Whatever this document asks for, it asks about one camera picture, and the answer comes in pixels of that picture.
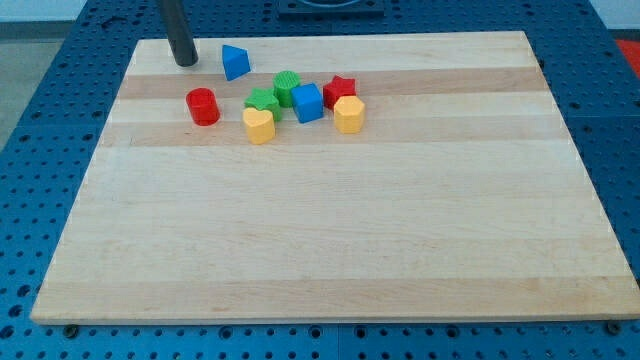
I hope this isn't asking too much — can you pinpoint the blue triangle block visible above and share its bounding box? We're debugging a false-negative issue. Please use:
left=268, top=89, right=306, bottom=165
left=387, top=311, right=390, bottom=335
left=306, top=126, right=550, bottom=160
left=222, top=45, right=251, bottom=81

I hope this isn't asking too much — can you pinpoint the yellow hexagon block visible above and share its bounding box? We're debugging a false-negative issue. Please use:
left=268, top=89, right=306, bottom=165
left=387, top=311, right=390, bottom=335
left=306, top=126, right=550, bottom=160
left=333, top=96, right=366, bottom=134

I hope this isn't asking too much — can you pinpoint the blue cube block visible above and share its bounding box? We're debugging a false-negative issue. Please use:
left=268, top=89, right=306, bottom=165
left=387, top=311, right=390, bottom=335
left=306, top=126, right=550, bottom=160
left=291, top=83, right=324, bottom=123

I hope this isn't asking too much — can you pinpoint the yellow heart block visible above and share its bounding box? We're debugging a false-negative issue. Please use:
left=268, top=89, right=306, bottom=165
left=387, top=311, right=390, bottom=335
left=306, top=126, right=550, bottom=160
left=242, top=107, right=276, bottom=145

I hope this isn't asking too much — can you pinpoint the red star block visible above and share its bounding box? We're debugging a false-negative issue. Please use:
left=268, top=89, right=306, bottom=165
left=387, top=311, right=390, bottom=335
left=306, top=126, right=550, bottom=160
left=322, top=75, right=357, bottom=110

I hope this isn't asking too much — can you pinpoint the green star block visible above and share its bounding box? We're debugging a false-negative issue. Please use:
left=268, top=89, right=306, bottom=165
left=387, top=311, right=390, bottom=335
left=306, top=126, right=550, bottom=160
left=244, top=88, right=282, bottom=122

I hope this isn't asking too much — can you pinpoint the green cylinder block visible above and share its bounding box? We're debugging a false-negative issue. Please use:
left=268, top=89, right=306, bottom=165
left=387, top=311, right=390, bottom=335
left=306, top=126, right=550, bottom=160
left=273, top=70, right=301, bottom=108

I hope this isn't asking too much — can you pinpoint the red cylinder block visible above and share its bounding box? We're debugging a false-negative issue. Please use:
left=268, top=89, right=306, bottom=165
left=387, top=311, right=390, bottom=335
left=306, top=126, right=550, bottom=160
left=185, top=88, right=221, bottom=126

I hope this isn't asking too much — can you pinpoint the wooden board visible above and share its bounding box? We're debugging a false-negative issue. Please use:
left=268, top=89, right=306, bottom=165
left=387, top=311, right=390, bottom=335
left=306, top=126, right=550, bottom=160
left=31, top=31, right=639, bottom=325

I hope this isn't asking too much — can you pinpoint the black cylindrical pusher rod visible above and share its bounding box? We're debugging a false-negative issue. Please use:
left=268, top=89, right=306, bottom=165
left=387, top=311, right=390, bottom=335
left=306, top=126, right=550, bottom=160
left=157, top=0, right=199, bottom=67

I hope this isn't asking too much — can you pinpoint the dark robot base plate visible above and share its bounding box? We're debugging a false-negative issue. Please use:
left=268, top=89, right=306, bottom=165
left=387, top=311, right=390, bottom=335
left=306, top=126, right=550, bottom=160
left=275, top=0, right=385, bottom=19

